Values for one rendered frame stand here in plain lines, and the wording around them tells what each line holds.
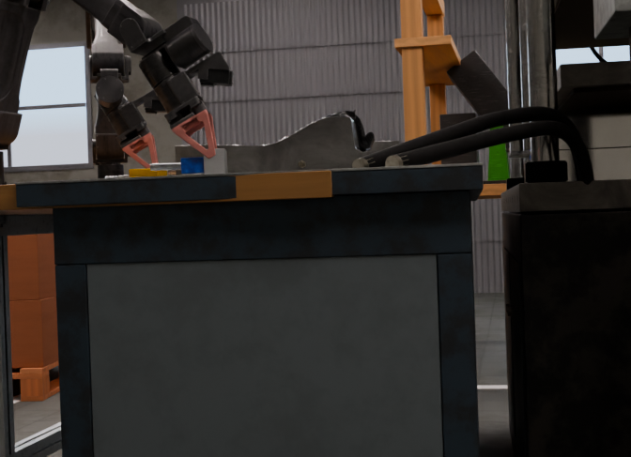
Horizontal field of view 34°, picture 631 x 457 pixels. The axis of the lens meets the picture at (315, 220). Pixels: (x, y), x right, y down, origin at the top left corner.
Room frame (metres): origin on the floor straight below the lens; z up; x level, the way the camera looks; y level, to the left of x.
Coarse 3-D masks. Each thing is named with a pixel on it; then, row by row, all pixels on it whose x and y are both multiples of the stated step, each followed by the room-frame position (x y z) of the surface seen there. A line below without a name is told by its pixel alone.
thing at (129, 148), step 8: (128, 136) 2.16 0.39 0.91; (144, 136) 2.14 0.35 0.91; (120, 144) 2.16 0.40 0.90; (128, 144) 2.14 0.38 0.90; (136, 144) 2.15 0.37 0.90; (144, 144) 2.15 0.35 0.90; (152, 144) 2.15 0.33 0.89; (128, 152) 2.14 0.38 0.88; (152, 152) 2.16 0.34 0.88; (136, 160) 2.15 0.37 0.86; (144, 160) 2.16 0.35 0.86; (152, 160) 2.16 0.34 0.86
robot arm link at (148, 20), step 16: (48, 0) 1.90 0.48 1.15; (80, 0) 1.81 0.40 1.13; (96, 0) 1.80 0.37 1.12; (112, 0) 1.78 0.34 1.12; (96, 16) 1.80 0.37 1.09; (112, 16) 1.78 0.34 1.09; (128, 16) 1.77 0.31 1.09; (144, 16) 1.78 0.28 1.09; (112, 32) 1.78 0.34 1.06; (144, 32) 1.76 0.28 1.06
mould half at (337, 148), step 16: (304, 128) 2.12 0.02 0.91; (320, 128) 2.12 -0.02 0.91; (336, 128) 2.11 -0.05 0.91; (352, 128) 2.12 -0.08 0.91; (272, 144) 2.13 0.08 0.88; (288, 144) 2.13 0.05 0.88; (304, 144) 2.12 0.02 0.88; (320, 144) 2.12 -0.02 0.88; (336, 144) 2.11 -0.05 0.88; (352, 144) 2.11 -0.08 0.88; (176, 160) 2.17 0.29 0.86; (240, 160) 2.14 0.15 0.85; (256, 160) 2.14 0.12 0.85; (272, 160) 2.13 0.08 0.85; (288, 160) 2.13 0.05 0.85; (304, 160) 2.12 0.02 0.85; (320, 160) 2.12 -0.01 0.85; (336, 160) 2.11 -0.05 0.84; (352, 160) 2.11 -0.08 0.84
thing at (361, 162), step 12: (468, 120) 1.99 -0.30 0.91; (480, 120) 2.00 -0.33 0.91; (432, 132) 1.91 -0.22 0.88; (444, 132) 1.92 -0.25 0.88; (456, 132) 1.94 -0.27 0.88; (468, 132) 1.97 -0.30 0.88; (408, 144) 1.84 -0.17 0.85; (420, 144) 1.86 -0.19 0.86; (432, 144) 1.88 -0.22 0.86; (372, 156) 1.77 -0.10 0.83; (384, 156) 1.78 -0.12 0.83
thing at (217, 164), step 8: (216, 152) 1.76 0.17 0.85; (224, 152) 1.77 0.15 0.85; (184, 160) 1.77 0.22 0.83; (192, 160) 1.77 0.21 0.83; (200, 160) 1.77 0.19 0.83; (208, 160) 1.76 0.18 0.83; (216, 160) 1.76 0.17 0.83; (224, 160) 1.77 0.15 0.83; (152, 168) 1.78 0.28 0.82; (160, 168) 1.78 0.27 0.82; (168, 168) 1.78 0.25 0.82; (176, 168) 1.78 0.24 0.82; (184, 168) 1.77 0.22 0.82; (192, 168) 1.77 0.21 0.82; (200, 168) 1.77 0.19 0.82; (208, 168) 1.76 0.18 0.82; (216, 168) 1.76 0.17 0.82; (224, 168) 1.76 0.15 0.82
